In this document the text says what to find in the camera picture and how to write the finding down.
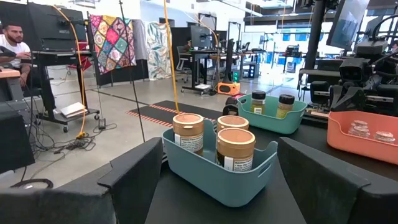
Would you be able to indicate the black hazard-edged floor mat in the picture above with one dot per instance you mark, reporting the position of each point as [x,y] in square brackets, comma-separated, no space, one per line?
[186,110]

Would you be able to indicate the tan-lid seasoning jar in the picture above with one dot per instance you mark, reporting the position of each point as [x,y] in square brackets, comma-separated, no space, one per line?
[188,130]

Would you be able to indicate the black box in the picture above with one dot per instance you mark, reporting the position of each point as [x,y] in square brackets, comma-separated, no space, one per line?
[14,140]

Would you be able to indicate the black aluminium table frame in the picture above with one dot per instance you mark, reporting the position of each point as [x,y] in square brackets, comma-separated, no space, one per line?
[314,121]

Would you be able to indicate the grey hanging cloth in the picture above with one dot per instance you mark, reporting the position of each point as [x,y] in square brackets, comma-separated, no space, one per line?
[140,40]

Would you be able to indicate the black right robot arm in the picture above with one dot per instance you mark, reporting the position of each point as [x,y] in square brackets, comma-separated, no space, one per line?
[373,46]

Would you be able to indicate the black office desk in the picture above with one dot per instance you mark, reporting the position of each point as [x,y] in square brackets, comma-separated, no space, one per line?
[199,71]

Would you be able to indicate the orange plastic bin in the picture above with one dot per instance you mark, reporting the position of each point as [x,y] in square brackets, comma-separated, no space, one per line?
[351,146]

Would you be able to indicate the orange speaker box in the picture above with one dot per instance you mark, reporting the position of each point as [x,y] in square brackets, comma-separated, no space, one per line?
[229,88]

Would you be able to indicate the leaf-patterned cloth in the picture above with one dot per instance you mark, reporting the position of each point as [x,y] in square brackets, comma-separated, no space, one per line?
[158,51]

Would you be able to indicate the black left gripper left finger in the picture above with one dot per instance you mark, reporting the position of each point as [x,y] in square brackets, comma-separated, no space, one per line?
[133,186]

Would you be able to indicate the black monitor cart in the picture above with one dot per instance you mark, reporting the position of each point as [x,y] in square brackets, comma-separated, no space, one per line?
[56,31]

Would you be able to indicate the tan-lid jar with black label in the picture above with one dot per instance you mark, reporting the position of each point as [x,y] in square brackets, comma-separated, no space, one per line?
[232,122]

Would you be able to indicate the person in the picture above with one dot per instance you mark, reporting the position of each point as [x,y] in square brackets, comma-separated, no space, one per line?
[14,43]

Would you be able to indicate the black desktop monitor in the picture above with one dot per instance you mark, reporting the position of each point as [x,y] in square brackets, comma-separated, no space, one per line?
[200,36]

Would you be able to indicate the black stand pole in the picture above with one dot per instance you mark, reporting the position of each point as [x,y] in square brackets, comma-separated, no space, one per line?
[314,34]

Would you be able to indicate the teal plastic bin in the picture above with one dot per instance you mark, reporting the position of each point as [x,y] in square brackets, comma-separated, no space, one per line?
[270,123]

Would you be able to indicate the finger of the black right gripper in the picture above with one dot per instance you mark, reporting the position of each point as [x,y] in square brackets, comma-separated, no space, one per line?
[390,98]
[346,99]

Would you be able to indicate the black-lid green herb bottle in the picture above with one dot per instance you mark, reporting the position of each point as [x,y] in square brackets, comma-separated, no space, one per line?
[285,105]
[258,101]

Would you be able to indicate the tan-lid jar with tan label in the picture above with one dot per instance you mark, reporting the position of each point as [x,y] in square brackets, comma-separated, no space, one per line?
[235,149]

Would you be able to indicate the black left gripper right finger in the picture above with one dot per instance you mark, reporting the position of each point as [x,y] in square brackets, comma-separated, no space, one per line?
[320,186]

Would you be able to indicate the white paper stack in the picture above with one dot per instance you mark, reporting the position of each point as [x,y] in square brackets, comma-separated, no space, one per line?
[73,109]

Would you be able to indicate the colourful patterned cloth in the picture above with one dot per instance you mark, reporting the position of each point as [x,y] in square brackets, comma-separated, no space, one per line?
[112,43]

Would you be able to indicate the blue plastic bin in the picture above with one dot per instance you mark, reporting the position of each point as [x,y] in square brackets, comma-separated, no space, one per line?
[217,183]

